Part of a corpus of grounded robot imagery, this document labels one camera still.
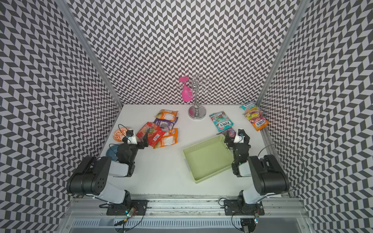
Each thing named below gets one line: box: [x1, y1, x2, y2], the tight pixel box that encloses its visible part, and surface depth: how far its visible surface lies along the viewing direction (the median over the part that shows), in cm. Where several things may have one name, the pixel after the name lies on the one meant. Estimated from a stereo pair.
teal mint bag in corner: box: [239, 104, 259, 112], surface depth 114 cm
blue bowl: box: [105, 145, 119, 162], surface depth 90 cm
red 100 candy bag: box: [135, 121, 166, 148], surface depth 98 cm
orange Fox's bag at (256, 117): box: [244, 106, 270, 132], surface depth 108 cm
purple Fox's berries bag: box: [153, 116, 179, 130], surface depth 107 cm
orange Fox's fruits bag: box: [153, 128, 179, 150], surface depth 97 cm
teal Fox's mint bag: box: [209, 110, 235, 133], surface depth 107 cm
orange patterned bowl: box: [112, 127, 130, 143], surface depth 99 cm
